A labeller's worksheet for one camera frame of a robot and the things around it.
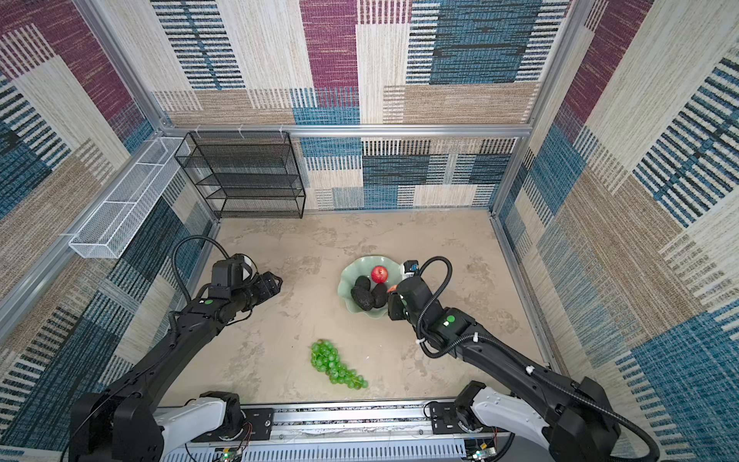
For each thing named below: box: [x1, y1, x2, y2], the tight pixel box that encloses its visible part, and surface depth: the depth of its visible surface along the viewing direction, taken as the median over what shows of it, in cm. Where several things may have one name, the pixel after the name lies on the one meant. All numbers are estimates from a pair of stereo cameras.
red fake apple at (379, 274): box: [370, 265, 389, 284], surface depth 98 cm
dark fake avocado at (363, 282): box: [354, 275, 371, 293], surface depth 98 cm
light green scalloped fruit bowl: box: [337, 256, 403, 320], surface depth 99 cm
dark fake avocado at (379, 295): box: [371, 282, 388, 309], surface depth 92 cm
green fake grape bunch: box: [309, 338, 369, 390], surface depth 81 cm
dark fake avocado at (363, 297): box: [350, 285, 375, 311], surface depth 89 cm
